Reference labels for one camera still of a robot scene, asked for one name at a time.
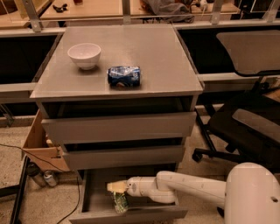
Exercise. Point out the dark bottle on floor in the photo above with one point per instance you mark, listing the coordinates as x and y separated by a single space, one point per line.
35 174

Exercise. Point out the white bottle on floor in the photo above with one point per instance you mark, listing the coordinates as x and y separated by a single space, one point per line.
50 178

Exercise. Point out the grey middle drawer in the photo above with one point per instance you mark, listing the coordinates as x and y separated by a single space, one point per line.
95 159

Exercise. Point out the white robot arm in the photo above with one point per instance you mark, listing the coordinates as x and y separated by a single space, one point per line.
249 195

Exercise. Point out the grey drawer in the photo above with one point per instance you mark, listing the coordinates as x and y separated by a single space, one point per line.
97 206
95 159
119 128

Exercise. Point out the black object on desk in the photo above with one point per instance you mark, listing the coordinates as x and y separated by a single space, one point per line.
60 9

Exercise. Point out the grey top drawer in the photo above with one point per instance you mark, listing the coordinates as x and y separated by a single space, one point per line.
119 128

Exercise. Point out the grey drawer cabinet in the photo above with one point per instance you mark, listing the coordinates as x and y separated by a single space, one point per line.
168 82

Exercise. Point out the grey bottom drawer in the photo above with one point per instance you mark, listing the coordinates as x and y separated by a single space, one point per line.
97 206

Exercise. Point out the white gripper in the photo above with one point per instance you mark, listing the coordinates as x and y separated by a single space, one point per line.
134 185

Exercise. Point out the crushed blue soda can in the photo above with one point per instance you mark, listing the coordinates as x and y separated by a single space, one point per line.
124 76

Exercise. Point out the black metal frame leg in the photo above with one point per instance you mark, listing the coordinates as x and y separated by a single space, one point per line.
18 191

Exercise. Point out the brown cardboard box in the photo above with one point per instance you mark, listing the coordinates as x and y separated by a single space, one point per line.
40 149

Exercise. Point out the white ceramic bowl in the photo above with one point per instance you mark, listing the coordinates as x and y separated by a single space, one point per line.
85 56

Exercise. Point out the black office chair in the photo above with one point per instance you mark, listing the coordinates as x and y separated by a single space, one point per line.
250 122

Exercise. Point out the crushed green soda can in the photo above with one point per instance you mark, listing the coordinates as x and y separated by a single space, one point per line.
120 202

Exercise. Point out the grey cloth on desk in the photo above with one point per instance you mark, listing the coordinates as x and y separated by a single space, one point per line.
169 10

